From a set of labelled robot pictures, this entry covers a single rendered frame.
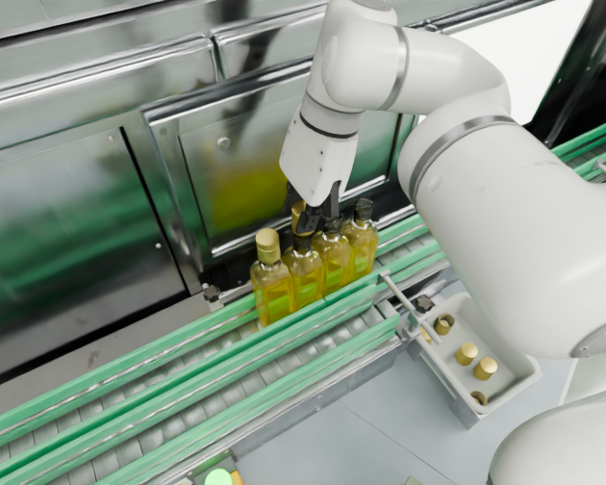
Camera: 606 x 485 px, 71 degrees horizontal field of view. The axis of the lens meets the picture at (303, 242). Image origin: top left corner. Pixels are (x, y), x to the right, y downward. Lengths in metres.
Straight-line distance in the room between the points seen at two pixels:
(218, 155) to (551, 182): 0.50
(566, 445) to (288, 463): 0.71
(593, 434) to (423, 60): 0.30
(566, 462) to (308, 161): 0.40
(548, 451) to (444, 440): 0.71
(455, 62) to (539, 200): 0.23
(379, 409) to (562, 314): 0.76
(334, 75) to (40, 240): 0.50
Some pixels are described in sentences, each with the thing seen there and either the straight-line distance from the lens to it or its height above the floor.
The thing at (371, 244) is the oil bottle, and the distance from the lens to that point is 0.76.
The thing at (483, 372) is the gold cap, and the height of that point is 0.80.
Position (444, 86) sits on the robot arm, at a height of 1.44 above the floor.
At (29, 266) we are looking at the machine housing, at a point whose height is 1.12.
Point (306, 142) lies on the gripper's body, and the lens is 0.54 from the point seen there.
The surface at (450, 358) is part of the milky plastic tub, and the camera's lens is 1.01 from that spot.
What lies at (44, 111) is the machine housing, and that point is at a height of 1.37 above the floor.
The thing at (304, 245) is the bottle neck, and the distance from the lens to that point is 0.67.
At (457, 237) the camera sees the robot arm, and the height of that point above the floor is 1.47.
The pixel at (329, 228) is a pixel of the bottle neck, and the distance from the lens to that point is 0.69.
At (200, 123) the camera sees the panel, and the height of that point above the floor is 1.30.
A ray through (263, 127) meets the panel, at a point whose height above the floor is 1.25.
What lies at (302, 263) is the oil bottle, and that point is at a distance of 0.69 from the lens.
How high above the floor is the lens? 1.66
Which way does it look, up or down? 52 degrees down
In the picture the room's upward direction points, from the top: straight up
